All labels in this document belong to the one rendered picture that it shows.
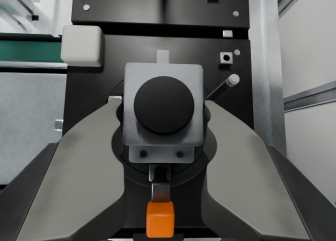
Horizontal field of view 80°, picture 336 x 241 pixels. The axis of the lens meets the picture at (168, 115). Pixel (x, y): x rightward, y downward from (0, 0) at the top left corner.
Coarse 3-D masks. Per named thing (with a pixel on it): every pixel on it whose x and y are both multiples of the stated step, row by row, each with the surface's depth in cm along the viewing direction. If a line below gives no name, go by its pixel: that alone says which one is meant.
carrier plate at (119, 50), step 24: (120, 48) 26; (144, 48) 26; (168, 48) 27; (192, 48) 27; (216, 48) 27; (240, 48) 27; (72, 72) 26; (96, 72) 26; (120, 72) 26; (216, 72) 26; (240, 72) 27; (72, 96) 25; (96, 96) 25; (240, 96) 26; (72, 120) 25; (144, 192) 24; (192, 192) 24; (144, 216) 24; (192, 216) 24
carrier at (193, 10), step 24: (72, 0) 27; (96, 0) 27; (120, 0) 27; (144, 0) 27; (168, 0) 27; (192, 0) 28; (216, 0) 28; (240, 0) 28; (96, 24) 27; (120, 24) 27; (144, 24) 27; (168, 24) 27; (192, 24) 27; (216, 24) 27; (240, 24) 27
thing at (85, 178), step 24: (96, 120) 9; (120, 120) 11; (72, 144) 8; (96, 144) 8; (120, 144) 10; (48, 168) 7; (72, 168) 7; (96, 168) 7; (120, 168) 7; (48, 192) 6; (72, 192) 6; (96, 192) 6; (120, 192) 6; (48, 216) 6; (72, 216) 6; (96, 216) 6; (120, 216) 7; (24, 240) 5; (48, 240) 5; (72, 240) 5; (96, 240) 6
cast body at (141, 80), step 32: (128, 64) 11; (160, 64) 11; (192, 64) 11; (128, 96) 11; (160, 96) 10; (192, 96) 10; (128, 128) 11; (160, 128) 10; (192, 128) 11; (160, 160) 13; (192, 160) 14
